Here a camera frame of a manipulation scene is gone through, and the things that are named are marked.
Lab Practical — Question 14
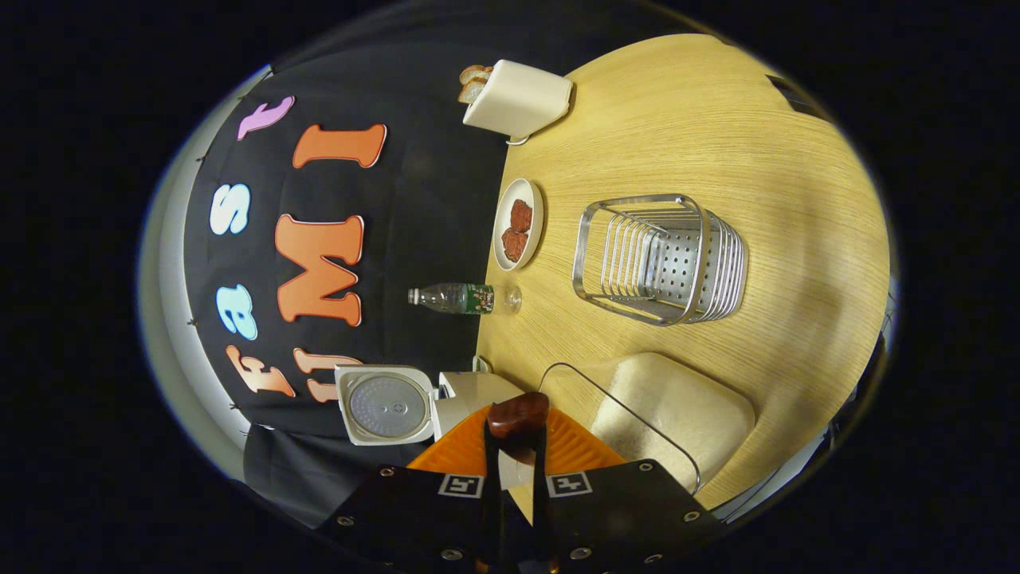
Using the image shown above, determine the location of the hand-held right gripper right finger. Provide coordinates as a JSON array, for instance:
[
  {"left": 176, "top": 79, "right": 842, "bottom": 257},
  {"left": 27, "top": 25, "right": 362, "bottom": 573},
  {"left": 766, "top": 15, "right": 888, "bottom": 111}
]
[{"left": 532, "top": 407, "right": 728, "bottom": 574}]

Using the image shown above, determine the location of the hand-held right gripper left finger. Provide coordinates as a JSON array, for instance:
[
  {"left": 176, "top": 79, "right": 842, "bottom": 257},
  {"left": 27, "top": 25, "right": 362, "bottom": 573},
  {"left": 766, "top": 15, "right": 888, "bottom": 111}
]
[{"left": 315, "top": 403, "right": 504, "bottom": 574}]

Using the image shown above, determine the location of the dark wooden spoon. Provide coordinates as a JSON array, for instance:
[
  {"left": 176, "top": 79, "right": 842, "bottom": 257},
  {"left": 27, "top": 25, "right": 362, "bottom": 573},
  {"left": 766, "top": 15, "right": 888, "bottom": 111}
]
[{"left": 486, "top": 391, "right": 551, "bottom": 467}]

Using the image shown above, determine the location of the white rice cooker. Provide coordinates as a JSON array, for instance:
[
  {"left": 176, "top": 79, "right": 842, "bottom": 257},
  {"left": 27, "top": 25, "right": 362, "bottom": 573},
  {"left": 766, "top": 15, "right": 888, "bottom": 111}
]
[{"left": 335, "top": 363, "right": 527, "bottom": 446}]

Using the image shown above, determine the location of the clear container of rice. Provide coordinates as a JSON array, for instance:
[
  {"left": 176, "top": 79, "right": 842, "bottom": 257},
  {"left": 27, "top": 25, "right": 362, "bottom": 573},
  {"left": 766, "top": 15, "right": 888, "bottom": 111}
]
[{"left": 538, "top": 352, "right": 756, "bottom": 497}]

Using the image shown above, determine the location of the metal wire chopstick holder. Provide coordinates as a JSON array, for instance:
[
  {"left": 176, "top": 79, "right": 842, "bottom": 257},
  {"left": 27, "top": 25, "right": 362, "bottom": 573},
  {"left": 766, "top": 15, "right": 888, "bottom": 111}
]
[{"left": 572, "top": 194, "right": 748, "bottom": 326}]

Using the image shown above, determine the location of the clear plastic water bottle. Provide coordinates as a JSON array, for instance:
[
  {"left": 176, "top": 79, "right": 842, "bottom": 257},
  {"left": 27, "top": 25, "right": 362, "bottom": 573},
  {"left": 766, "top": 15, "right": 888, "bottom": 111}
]
[{"left": 408, "top": 282, "right": 523, "bottom": 316}]

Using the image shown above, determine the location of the black backdrop cloth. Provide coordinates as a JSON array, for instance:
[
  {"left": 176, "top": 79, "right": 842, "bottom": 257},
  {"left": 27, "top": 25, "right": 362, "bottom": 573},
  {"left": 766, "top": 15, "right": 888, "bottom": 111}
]
[{"left": 182, "top": 4, "right": 722, "bottom": 531}]

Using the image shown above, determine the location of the white round plate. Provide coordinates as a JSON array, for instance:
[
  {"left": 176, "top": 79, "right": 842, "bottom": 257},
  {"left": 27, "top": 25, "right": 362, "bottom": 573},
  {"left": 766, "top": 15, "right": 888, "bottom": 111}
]
[{"left": 492, "top": 178, "right": 546, "bottom": 273}]

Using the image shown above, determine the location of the white toaster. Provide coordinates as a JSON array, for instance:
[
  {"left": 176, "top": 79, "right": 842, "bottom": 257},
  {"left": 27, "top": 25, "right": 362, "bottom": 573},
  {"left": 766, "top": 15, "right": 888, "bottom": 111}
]
[{"left": 462, "top": 59, "right": 575, "bottom": 146}]

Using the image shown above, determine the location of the dark flat object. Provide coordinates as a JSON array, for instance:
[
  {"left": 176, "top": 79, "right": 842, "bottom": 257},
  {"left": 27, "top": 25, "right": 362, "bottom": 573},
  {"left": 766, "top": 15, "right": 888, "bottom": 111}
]
[{"left": 765, "top": 74, "right": 834, "bottom": 124}]

